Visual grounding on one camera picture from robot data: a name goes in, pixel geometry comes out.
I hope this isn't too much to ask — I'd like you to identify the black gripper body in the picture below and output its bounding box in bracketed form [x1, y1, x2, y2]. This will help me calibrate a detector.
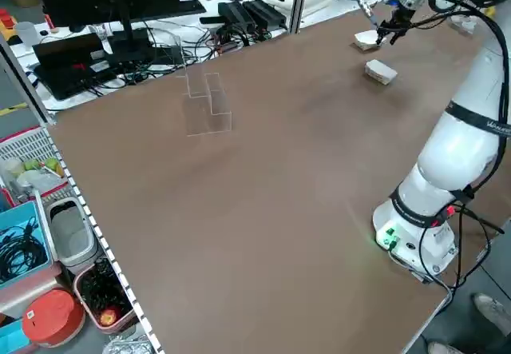
[389, 6, 414, 26]

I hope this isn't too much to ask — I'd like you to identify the white box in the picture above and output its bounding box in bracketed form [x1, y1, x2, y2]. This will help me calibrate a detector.
[353, 30, 387, 54]
[364, 58, 398, 88]

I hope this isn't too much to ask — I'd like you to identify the clear stepped plastic holder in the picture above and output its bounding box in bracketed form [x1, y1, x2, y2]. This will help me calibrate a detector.
[174, 34, 233, 137]

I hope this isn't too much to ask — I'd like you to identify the clear plastic bottle shelf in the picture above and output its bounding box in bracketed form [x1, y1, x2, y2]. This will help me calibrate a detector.
[449, 12, 478, 38]

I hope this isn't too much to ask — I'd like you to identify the black keyboard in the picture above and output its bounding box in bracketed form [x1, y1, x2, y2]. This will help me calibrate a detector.
[179, 0, 208, 15]

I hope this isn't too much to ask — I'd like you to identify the person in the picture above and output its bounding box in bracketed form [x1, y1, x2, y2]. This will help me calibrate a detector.
[427, 292, 511, 354]

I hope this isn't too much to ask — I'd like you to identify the white waste bin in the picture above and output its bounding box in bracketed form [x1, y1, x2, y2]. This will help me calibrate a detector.
[46, 197, 99, 267]

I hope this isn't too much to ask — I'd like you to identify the white plastic basket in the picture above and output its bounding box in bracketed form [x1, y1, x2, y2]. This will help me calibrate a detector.
[0, 126, 67, 195]

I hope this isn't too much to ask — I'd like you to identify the pink waste bin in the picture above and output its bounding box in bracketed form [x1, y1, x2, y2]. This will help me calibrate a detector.
[73, 257, 137, 335]

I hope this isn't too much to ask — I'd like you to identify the blue storage bin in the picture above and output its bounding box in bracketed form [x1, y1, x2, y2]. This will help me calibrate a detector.
[0, 200, 55, 291]

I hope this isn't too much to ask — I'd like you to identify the crumpled silver foil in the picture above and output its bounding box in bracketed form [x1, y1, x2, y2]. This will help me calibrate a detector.
[102, 333, 160, 354]

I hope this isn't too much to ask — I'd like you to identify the red round lid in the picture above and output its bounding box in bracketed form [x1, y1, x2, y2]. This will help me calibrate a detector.
[22, 288, 85, 349]

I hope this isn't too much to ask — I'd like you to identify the aluminium camera post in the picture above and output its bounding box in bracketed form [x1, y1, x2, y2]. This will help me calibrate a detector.
[287, 0, 313, 34]

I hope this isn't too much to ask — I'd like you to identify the tangle of black cables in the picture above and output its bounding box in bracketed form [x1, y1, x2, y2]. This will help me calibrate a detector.
[119, 22, 288, 87]

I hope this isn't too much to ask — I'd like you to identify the black base cable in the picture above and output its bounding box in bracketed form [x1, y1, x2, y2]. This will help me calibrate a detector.
[414, 204, 506, 291]

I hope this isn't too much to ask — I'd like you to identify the white perforated edge rail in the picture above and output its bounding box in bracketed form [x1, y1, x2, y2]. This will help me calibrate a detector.
[55, 145, 167, 354]

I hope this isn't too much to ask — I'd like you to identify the aluminium frame post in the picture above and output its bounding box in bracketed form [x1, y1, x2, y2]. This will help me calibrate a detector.
[0, 34, 57, 127]

